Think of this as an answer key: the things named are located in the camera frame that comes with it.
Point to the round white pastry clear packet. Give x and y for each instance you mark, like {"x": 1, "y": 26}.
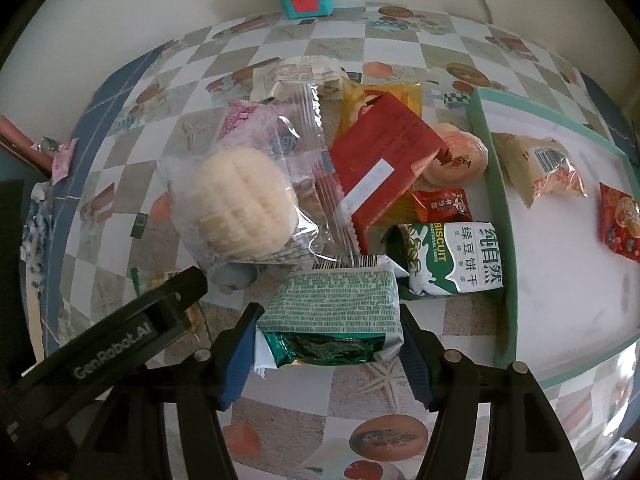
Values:
{"x": 240, "y": 205}

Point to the checkered printed tablecloth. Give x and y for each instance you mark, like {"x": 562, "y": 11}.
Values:
{"x": 150, "y": 125}

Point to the cream white snack packet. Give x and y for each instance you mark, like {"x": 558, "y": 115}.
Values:
{"x": 295, "y": 72}

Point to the blue white patterned cloth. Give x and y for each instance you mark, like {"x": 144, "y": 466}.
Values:
{"x": 35, "y": 240}

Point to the large red snack packet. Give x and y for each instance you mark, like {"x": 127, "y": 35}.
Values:
{"x": 385, "y": 155}

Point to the red printed snack packet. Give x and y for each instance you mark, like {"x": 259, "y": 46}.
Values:
{"x": 622, "y": 220}

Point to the teal tray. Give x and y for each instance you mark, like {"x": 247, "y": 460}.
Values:
{"x": 550, "y": 260}

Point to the yellow snack packet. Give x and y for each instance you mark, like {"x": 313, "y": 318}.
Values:
{"x": 357, "y": 102}

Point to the small pink candy packet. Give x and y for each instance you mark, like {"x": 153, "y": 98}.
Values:
{"x": 62, "y": 160}

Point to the green brick-patterned snack packet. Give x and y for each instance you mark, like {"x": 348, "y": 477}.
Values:
{"x": 332, "y": 305}

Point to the round peach jelly cup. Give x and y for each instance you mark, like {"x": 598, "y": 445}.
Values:
{"x": 462, "y": 157}

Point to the pink snack packet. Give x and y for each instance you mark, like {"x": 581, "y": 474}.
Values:
{"x": 242, "y": 120}

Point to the green white biscuit packet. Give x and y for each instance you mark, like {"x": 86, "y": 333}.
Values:
{"x": 450, "y": 260}

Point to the brown wooden frame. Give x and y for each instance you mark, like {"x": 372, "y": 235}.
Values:
{"x": 17, "y": 140}

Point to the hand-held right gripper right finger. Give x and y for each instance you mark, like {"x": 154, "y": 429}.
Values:
{"x": 417, "y": 367}

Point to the crumpled foil wrapper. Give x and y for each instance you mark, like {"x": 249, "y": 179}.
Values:
{"x": 47, "y": 145}

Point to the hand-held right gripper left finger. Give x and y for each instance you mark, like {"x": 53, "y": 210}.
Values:
{"x": 239, "y": 360}

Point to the small red candy packet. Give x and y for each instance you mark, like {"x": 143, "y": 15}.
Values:
{"x": 442, "y": 205}

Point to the cream snack packet with barcode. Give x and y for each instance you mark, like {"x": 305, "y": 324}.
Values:
{"x": 540, "y": 165}

